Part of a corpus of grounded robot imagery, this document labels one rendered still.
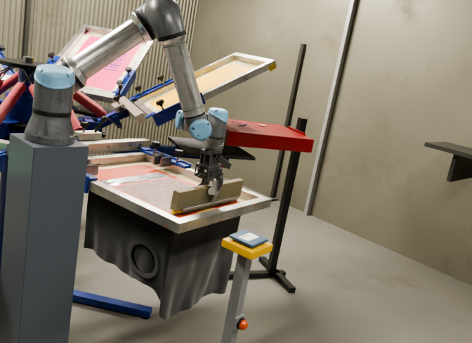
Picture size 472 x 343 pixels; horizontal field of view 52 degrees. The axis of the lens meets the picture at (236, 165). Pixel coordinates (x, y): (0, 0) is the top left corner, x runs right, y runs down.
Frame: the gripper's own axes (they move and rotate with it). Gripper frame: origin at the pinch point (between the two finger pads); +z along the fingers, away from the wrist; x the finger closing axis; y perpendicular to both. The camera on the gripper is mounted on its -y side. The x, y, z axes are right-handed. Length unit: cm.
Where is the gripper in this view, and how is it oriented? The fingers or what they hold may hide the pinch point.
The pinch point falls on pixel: (209, 196)
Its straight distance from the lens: 193.2
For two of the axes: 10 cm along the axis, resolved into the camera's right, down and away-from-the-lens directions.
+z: -1.5, 9.6, 2.5
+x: 7.9, 2.7, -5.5
